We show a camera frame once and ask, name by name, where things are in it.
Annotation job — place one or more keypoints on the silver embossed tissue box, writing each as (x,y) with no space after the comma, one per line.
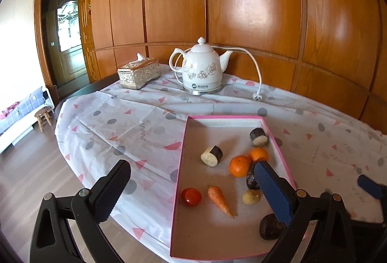
(137,74)

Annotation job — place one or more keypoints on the blue plaid sofa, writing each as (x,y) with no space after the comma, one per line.
(18,111)

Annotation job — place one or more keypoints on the wooden door with glass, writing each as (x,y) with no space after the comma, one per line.
(71,63)

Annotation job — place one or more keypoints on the silver kettle base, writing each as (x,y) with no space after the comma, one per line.
(201,92)

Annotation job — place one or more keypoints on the white floral ceramic kettle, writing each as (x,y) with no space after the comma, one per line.
(201,69)

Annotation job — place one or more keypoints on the red tomato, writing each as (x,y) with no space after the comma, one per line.
(191,197)

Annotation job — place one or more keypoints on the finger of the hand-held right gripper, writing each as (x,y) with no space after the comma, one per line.
(370,187)
(369,232)

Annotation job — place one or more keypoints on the carrot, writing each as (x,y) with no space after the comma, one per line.
(219,199)

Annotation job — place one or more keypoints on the small wooden stool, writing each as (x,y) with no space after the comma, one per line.
(43,114)

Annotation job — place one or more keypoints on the eggplant piece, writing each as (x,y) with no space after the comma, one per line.
(211,156)
(259,137)

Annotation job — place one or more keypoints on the pink-edged shallow box tray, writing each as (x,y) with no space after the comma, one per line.
(196,229)

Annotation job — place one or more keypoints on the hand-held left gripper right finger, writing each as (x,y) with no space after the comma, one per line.
(273,190)

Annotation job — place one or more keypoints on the orange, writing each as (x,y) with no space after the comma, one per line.
(259,154)
(239,166)

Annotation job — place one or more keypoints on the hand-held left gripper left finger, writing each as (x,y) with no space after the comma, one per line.
(113,187)

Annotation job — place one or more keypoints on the dark wrinkled passion fruit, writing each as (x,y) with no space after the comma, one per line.
(252,179)
(270,228)

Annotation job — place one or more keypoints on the white tissue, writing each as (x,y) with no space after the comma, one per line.
(140,56)

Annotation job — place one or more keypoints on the white patterned tablecloth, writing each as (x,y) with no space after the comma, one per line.
(121,130)

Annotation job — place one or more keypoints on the white frame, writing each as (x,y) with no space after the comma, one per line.
(48,96)

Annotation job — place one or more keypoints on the yellow-green round fruit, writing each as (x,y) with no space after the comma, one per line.
(251,197)

